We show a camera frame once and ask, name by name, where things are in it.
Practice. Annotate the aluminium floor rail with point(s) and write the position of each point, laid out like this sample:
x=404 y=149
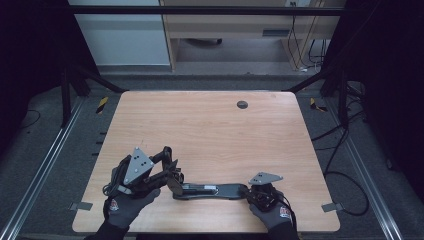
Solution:
x=360 y=166
x=50 y=153

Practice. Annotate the black horizontal frame bar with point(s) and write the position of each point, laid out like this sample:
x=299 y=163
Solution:
x=200 y=10

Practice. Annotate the black stapler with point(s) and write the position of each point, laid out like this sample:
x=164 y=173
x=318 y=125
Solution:
x=230 y=191

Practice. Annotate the grey tape tab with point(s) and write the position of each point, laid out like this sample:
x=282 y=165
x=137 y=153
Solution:
x=80 y=206
x=331 y=207

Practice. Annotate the light wooden desk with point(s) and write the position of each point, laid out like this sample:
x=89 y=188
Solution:
x=230 y=25

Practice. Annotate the grey round table grommet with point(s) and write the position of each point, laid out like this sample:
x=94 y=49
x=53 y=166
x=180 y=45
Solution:
x=242 y=104

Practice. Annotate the black curtain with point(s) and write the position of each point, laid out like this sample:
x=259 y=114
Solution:
x=393 y=66
x=30 y=50

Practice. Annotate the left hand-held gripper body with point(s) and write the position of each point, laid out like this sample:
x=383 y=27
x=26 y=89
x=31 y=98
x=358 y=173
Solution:
x=138 y=166

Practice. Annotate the yellow black tape strip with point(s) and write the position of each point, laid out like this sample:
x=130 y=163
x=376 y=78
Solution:
x=102 y=105
x=313 y=104

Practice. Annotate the black chair base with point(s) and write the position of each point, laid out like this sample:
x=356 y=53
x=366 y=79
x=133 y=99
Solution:
x=203 y=41

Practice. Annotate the white cabinet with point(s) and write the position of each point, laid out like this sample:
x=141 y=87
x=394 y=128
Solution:
x=123 y=40

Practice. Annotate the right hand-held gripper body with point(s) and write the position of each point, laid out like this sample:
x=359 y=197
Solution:
x=263 y=195

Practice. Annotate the black metal stand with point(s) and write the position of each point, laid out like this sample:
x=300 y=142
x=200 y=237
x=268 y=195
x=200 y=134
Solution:
x=65 y=100
x=343 y=100

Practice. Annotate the person's left hand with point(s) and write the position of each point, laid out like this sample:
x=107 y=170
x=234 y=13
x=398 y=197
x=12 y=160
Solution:
x=128 y=208

